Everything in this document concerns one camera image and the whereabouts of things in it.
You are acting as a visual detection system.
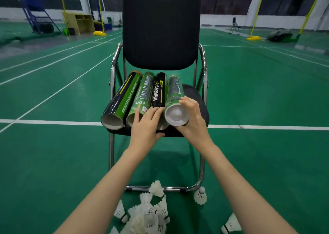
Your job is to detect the person's right hand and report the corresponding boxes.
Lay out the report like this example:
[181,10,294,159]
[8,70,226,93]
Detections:
[174,96,215,153]

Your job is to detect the person's left hand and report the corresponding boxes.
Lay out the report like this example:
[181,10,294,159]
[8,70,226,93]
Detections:
[127,106,166,156]

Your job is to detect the black green Hangyu tube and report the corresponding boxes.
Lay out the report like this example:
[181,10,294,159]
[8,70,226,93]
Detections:
[100,71,143,131]

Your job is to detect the black shuttlecock tube green stripe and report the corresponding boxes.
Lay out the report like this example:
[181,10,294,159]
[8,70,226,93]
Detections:
[151,72,169,131]

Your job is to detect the bright green glossy shuttlecock tube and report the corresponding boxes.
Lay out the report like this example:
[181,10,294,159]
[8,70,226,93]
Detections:
[164,74,190,127]

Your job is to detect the pile of white shuttlecocks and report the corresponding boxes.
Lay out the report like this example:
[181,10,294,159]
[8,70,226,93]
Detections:
[109,180,242,234]

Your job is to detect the black chair with chrome frame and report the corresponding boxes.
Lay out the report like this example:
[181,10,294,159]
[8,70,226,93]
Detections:
[109,0,210,193]

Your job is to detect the person's right forearm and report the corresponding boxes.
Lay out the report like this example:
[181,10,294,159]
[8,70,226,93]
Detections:
[198,144,298,234]

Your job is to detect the person's left forearm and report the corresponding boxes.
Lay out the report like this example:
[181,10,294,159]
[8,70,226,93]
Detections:
[55,149,146,234]

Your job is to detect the black floor stand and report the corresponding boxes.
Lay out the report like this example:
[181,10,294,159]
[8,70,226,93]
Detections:
[229,17,241,35]

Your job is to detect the black sports bag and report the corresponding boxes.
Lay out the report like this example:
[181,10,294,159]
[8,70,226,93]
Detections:
[266,28,293,43]

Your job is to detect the wooden shelf cabinet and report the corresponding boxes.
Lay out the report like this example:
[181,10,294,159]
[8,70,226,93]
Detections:
[62,11,96,35]

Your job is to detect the thin yellow pole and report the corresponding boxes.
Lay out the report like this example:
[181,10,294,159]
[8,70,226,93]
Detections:
[59,0,68,19]

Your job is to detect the yellow net post with base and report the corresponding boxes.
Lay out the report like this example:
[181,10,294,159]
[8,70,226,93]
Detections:
[246,0,265,41]
[93,0,108,36]

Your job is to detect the yellow green net post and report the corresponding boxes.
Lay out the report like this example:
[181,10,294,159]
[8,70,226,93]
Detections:
[297,0,321,36]

